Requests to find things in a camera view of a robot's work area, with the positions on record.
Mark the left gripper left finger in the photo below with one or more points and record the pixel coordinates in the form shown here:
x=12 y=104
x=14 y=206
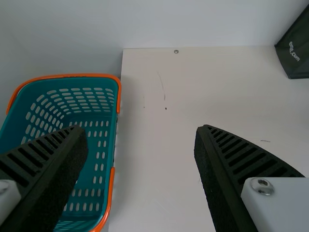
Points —
x=46 y=174

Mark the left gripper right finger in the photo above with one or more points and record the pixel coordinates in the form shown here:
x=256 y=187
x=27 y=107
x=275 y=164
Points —
x=231 y=174

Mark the teal shopping basket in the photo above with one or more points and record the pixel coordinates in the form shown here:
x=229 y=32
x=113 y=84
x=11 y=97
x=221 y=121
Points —
x=101 y=113

